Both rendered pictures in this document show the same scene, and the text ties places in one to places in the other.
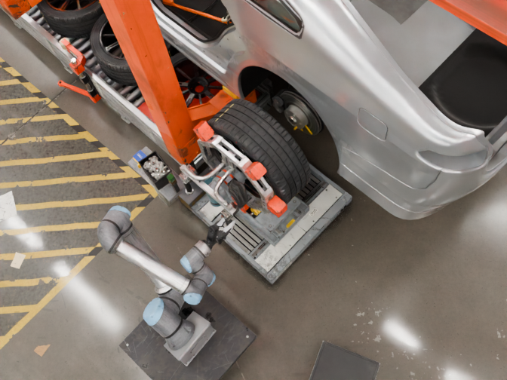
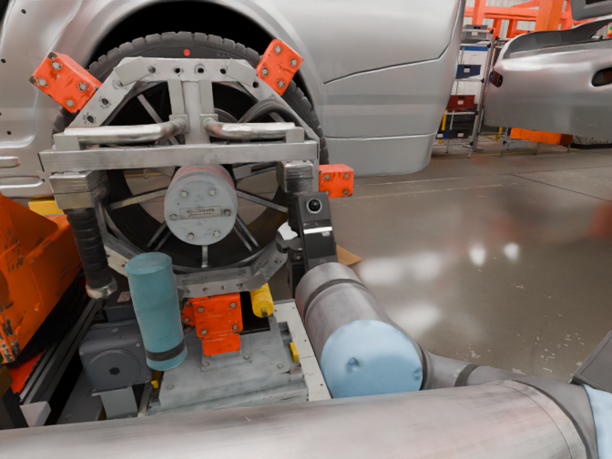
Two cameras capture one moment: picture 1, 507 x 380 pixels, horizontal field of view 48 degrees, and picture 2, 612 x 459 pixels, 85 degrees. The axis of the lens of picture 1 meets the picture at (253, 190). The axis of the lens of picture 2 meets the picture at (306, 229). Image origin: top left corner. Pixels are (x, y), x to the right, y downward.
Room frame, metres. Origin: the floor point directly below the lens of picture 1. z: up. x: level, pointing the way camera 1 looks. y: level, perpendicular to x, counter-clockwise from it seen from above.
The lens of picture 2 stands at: (1.02, 0.69, 1.06)
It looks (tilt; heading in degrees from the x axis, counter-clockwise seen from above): 22 degrees down; 291
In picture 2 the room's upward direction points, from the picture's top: straight up
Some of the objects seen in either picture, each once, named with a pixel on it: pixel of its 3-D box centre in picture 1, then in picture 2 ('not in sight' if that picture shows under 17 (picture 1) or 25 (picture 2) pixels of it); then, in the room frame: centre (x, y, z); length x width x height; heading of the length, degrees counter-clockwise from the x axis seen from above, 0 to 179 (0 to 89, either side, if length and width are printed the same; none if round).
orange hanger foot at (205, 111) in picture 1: (218, 105); (38, 223); (2.12, 0.11, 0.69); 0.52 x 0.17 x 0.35; 126
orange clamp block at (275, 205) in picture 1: (277, 206); (331, 180); (1.26, -0.11, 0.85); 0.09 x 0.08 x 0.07; 36
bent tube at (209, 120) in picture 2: (229, 185); (246, 108); (1.36, 0.12, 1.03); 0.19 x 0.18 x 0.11; 126
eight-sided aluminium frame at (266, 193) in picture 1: (236, 173); (203, 189); (1.52, 0.08, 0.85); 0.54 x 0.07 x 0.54; 36
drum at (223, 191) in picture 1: (227, 182); (202, 198); (1.47, 0.14, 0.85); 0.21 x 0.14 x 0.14; 126
